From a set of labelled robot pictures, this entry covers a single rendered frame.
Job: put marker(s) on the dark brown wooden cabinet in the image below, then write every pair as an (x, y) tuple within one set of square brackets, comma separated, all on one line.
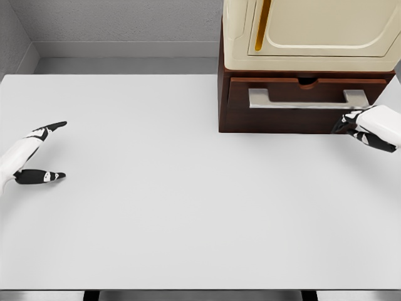
[(224, 103)]

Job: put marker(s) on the dark brown wooden drawer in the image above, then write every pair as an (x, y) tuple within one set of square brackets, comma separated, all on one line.
[(282, 84)]

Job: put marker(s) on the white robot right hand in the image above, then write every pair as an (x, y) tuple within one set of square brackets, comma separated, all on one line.
[(379, 120)]

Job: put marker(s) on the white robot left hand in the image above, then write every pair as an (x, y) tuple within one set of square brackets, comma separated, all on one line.
[(22, 153)]

